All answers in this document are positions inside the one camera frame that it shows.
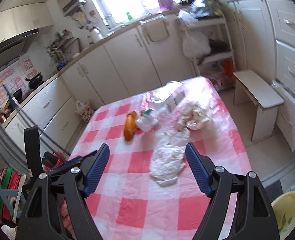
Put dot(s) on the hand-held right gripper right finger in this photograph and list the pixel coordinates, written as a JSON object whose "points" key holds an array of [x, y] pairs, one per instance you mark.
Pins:
{"points": [[197, 170]]}

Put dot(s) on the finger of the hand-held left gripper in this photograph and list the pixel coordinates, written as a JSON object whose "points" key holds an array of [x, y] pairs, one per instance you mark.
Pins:
{"points": [[70, 161]]}

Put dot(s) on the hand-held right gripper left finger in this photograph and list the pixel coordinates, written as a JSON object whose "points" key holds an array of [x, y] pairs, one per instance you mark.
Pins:
{"points": [[97, 167]]}

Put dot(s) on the orange wrapper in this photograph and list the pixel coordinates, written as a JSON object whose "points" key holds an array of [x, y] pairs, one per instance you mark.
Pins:
{"points": [[130, 127]]}

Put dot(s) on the white tissue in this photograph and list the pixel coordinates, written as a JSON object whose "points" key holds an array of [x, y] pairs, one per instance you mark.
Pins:
{"points": [[195, 115]]}

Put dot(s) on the small white plastic bottle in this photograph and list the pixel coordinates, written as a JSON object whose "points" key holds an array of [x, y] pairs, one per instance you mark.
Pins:
{"points": [[143, 123]]}

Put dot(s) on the clear plastic bottle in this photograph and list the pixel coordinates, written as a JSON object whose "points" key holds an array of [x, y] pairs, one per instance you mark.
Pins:
{"points": [[168, 95]]}

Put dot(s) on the red floor bag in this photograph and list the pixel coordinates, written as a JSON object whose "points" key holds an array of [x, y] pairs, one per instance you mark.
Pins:
{"points": [[58, 156]]}

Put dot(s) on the black pouch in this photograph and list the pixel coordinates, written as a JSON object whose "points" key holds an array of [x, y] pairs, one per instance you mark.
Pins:
{"points": [[48, 158]]}

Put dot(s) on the pink checked plastic tablecloth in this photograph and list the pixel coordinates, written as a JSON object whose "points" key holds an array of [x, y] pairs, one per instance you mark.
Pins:
{"points": [[137, 155]]}

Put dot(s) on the patterned waste bag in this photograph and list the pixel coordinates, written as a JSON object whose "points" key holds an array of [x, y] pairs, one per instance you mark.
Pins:
{"points": [[83, 110]]}

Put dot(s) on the cream two-drawer cabinet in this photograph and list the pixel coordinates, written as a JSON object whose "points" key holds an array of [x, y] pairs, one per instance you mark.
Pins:
{"points": [[42, 110]]}

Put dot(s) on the red green bag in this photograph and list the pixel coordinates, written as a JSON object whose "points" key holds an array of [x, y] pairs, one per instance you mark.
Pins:
{"points": [[8, 187]]}

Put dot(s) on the black wok on stove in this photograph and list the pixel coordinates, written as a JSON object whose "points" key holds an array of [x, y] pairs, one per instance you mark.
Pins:
{"points": [[35, 81]]}

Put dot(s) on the blue cloth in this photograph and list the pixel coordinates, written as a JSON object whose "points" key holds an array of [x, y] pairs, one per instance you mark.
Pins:
{"points": [[61, 66]]}

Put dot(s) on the white stool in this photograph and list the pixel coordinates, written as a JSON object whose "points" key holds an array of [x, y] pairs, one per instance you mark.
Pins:
{"points": [[257, 92]]}

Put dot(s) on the cream sink base cabinet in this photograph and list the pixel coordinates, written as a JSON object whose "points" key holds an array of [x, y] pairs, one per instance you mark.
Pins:
{"points": [[117, 62]]}

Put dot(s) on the red plastic bag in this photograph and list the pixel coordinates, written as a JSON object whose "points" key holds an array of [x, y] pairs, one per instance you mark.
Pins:
{"points": [[228, 67]]}

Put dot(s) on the dark framed cutting board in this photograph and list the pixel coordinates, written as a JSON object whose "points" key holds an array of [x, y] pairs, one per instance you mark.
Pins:
{"points": [[72, 47]]}

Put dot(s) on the utensil rack with utensils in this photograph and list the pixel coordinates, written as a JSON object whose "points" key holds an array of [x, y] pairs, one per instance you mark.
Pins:
{"points": [[57, 47]]}

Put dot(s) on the clear plastic bag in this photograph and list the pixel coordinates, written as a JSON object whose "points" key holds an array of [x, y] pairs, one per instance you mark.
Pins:
{"points": [[278, 85]]}

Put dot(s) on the black frying pan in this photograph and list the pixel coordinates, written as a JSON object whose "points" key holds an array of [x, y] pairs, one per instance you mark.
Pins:
{"points": [[220, 46]]}

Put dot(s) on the range hood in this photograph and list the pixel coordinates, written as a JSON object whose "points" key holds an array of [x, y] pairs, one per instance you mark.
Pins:
{"points": [[5, 52]]}

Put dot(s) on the large white plastic bag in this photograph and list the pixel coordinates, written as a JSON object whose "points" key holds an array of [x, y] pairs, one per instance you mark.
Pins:
{"points": [[196, 42]]}

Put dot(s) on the white thermos jug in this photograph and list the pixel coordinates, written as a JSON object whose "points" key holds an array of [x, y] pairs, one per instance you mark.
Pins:
{"points": [[95, 34]]}

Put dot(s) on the white hanging bin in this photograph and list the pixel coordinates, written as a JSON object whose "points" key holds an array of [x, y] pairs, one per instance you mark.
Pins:
{"points": [[157, 31]]}

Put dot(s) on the white trolley rack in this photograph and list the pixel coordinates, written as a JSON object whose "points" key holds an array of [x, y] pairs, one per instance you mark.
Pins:
{"points": [[212, 22]]}

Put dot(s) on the cream double-door cabinet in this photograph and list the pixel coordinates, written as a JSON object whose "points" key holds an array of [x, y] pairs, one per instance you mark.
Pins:
{"points": [[247, 30]]}

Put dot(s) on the cream three-drawer cabinet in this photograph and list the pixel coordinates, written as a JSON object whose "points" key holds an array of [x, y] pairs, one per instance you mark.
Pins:
{"points": [[292, 55]]}

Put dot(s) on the small white plastic bag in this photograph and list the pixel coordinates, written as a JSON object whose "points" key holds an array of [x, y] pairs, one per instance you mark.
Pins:
{"points": [[187, 17]]}

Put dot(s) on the green dish soap bottle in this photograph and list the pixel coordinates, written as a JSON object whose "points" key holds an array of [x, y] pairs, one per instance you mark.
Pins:
{"points": [[129, 16]]}

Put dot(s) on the silver water heater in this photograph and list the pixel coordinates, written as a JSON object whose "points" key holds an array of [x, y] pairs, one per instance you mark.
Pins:
{"points": [[71, 1]]}

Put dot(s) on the black bag of vegetables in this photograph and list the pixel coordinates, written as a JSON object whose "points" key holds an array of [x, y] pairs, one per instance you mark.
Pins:
{"points": [[205, 6]]}

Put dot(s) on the chrome faucet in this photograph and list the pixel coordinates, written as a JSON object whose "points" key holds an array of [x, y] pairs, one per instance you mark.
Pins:
{"points": [[143, 5]]}

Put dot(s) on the purple cloth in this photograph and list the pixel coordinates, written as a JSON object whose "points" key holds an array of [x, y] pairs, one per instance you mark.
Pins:
{"points": [[166, 2]]}

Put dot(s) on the metal sliding door frame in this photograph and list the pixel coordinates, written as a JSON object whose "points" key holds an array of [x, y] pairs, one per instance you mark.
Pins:
{"points": [[2, 142]]}

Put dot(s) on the white blue frame rack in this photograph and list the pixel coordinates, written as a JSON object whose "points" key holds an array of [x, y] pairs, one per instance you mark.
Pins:
{"points": [[2, 192]]}

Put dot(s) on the red printed wall sticker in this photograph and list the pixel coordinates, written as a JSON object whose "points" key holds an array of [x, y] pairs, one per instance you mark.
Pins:
{"points": [[15, 77]]}

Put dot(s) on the cream wall cabinets beside hood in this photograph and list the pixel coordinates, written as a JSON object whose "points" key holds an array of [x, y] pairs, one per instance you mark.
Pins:
{"points": [[15, 22]]}

